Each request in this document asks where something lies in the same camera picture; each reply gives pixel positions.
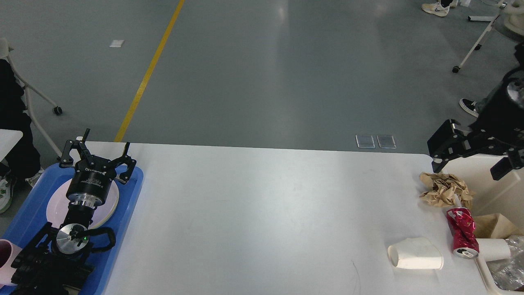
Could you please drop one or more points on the brown paper ball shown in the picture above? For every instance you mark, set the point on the brown paper ball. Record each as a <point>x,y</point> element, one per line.
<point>442,188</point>

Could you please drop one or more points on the small brown paper bag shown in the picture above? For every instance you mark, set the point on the small brown paper bag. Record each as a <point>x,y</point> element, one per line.
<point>495,226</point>

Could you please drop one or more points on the left clear floor plate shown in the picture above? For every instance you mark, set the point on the left clear floor plate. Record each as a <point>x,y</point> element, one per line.
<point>365,141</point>

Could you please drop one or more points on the white wheeled chair right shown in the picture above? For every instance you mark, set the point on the white wheeled chair right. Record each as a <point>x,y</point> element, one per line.
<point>508,22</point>

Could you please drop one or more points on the red crumpled wrapper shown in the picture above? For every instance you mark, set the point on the red crumpled wrapper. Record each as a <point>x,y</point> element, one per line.
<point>462,226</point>

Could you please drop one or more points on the white side table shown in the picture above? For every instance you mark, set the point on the white side table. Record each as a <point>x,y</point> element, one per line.
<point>8,139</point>

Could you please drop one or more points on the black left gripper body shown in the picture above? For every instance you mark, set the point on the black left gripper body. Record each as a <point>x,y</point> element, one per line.
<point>91,184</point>

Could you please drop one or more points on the aluminium foil tray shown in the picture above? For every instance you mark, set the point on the aluminium foil tray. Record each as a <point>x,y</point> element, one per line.
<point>508,274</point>

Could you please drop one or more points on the blue plastic tray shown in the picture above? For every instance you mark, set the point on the blue plastic tray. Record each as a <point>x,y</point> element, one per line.
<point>32,215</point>

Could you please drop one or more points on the white plastic bin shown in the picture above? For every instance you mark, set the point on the white plastic bin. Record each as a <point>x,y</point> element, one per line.
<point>505,196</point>

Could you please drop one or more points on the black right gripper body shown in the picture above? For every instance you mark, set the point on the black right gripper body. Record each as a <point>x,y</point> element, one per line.
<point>501,112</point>

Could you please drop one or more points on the pink ribbed mug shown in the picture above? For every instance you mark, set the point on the pink ribbed mug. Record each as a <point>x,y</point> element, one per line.
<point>8,252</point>

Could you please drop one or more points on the white paper on floor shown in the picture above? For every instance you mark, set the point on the white paper on floor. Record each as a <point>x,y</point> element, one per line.
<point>116,43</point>

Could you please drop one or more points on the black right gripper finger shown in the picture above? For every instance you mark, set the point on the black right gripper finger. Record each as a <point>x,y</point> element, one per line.
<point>513,160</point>
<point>452,141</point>

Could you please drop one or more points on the person in blue jeans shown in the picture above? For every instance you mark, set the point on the person in blue jeans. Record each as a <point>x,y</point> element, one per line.
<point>473,107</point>

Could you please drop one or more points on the person in black pants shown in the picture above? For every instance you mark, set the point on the person in black pants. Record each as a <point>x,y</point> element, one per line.
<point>22,161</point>

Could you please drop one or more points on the white paper cup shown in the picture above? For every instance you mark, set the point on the white paper cup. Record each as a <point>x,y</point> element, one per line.
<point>415,254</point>

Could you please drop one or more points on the clear floor plate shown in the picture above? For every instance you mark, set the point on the clear floor plate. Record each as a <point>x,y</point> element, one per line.
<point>365,141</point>
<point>386,142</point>

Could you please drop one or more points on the right clear floor plate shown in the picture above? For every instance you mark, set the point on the right clear floor plate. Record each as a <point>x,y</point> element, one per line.
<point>386,142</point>

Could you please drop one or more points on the pink plate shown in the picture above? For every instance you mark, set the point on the pink plate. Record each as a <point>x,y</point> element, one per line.
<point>57,206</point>

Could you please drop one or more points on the white bowl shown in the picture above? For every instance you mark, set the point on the white bowl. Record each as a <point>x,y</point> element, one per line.
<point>493,249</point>

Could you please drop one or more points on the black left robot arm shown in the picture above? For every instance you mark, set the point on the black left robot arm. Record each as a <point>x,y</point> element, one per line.
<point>54,262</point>

